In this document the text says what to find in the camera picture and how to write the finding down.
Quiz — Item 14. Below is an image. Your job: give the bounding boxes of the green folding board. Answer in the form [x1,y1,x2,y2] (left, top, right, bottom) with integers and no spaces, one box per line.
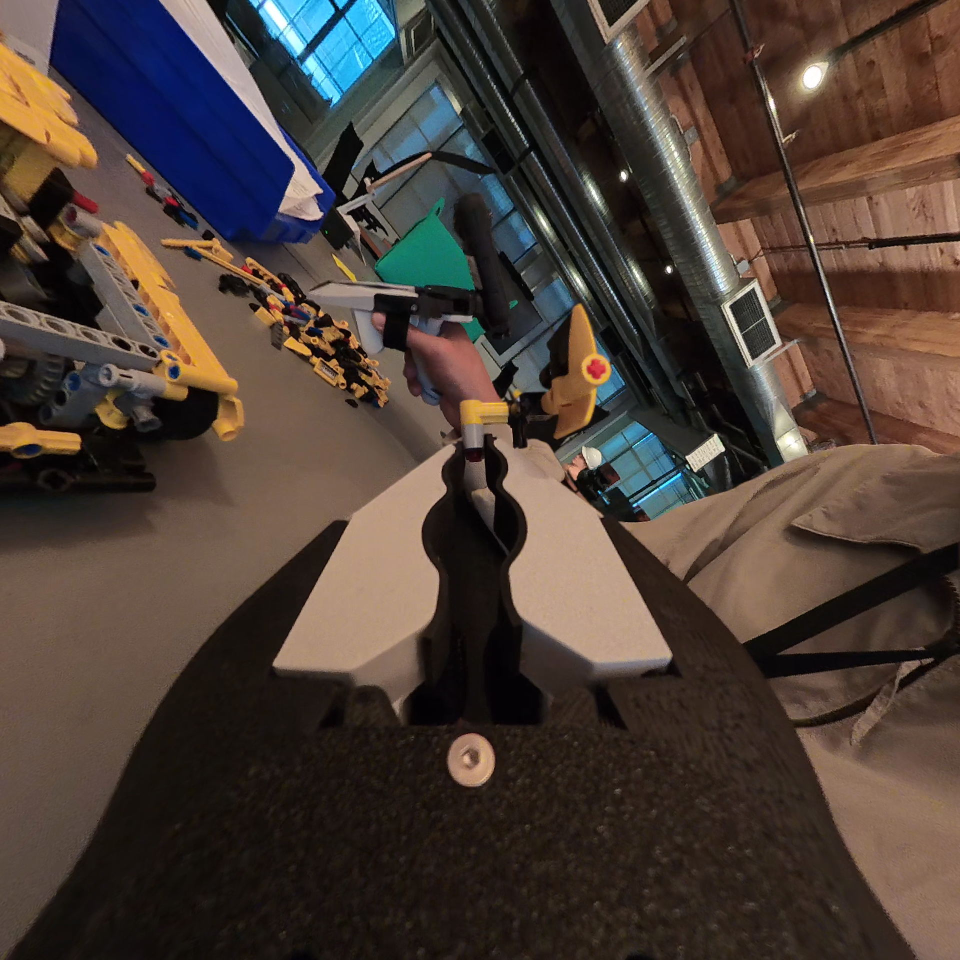
[375,198,519,342]

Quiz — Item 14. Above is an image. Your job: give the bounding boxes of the person's right forearm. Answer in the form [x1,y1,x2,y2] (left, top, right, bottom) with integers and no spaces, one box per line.
[517,437,939,594]

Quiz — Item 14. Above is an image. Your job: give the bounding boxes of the person's right hand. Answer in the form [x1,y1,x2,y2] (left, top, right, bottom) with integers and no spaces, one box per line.
[371,311,501,430]

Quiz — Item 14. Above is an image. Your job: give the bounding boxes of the silver ventilation duct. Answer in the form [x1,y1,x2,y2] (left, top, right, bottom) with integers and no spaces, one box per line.
[427,0,811,462]

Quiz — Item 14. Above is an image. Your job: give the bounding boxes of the pile of yellow black bricks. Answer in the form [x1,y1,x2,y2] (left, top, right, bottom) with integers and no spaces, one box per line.
[161,236,391,410]

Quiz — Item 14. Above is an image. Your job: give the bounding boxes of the red and black brick pins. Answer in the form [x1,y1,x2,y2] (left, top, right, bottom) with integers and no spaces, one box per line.
[126,153,200,230]

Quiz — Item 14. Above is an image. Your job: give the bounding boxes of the small yellow brick assembly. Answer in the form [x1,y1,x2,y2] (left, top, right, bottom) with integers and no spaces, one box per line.
[459,303,610,451]

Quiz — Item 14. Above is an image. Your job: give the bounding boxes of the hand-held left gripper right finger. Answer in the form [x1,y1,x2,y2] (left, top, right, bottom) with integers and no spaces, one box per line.
[468,433,674,725]

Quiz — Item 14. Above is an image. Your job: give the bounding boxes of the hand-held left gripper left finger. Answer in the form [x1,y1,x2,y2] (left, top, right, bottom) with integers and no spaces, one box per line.
[271,442,470,725]

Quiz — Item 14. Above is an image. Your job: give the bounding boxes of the blue storage bin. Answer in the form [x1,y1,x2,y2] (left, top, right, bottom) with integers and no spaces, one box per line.
[51,0,337,245]

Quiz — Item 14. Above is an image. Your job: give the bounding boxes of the person's beige jacket torso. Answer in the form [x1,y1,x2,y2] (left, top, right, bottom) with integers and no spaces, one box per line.
[690,450,960,960]

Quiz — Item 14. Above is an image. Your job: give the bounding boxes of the white air vent grille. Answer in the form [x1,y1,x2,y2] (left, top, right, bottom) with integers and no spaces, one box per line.
[585,0,652,42]
[721,279,783,369]

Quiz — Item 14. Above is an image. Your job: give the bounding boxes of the white paper sheets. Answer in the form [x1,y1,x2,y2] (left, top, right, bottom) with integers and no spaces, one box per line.
[161,0,324,219]

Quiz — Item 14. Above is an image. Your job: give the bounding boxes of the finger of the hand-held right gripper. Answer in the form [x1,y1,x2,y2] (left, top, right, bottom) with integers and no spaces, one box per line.
[309,280,420,310]

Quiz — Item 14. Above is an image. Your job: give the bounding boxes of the yellow toy brick car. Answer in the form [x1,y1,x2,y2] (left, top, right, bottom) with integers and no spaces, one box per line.
[0,41,245,492]

